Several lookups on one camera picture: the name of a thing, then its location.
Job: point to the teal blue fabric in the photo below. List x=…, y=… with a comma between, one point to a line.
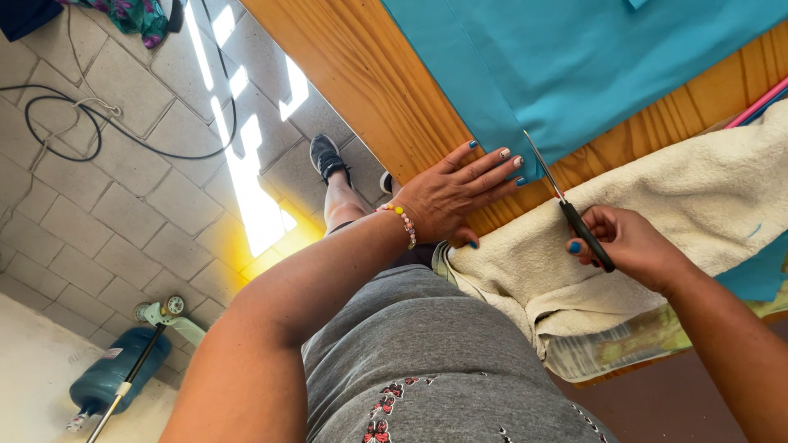
x=585, y=67

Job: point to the white soled sneaker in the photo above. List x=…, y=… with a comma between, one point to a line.
x=386, y=182

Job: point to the cream white towel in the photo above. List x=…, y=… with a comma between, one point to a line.
x=665, y=234

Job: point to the blue gas cylinder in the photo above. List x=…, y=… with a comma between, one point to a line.
x=117, y=375

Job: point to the person's right hand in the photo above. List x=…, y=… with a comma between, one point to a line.
x=628, y=243

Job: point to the green patterned ironing cover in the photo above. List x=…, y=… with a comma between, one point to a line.
x=640, y=344

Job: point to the pink rod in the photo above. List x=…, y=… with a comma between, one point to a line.
x=757, y=103

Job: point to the floral patterned cloth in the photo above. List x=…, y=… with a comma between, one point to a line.
x=132, y=18

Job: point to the dark blue cloth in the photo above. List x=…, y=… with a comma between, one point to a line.
x=24, y=15

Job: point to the black sneaker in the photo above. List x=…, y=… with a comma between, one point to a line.
x=326, y=157

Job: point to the person's left hand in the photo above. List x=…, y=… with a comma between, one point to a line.
x=444, y=200

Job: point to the grey butterfly print shirt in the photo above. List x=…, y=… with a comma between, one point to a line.
x=431, y=363

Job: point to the black and white pole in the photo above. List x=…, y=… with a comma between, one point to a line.
x=126, y=384

